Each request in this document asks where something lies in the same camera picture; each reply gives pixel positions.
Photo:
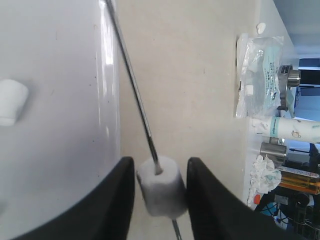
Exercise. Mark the small white scrap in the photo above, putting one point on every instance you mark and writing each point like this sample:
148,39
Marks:
260,28

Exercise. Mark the white rectangular plastic tray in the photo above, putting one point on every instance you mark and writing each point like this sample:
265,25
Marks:
67,138

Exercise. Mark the white marshmallow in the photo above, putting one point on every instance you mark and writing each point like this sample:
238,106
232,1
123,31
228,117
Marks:
164,194
13,96

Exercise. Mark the metal cylinder fitting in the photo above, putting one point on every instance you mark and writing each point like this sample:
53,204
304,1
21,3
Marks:
288,78

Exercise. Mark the metal clamp block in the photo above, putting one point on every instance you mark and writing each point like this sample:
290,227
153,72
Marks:
275,149

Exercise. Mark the crumpled white tissue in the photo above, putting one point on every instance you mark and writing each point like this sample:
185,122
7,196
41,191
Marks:
263,178

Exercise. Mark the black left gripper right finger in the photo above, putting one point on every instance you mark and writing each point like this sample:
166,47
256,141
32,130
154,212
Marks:
216,214

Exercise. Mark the white printed tube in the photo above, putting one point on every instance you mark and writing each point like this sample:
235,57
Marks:
287,128

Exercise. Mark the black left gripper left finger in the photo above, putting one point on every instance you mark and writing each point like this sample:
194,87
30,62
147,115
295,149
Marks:
102,214

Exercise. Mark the clear plastic bag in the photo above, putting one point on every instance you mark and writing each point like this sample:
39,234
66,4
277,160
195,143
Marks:
257,67

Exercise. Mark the yellow handled screwdriver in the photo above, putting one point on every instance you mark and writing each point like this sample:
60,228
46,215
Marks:
300,180

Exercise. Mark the thin metal skewer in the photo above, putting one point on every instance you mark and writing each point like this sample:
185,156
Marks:
139,102

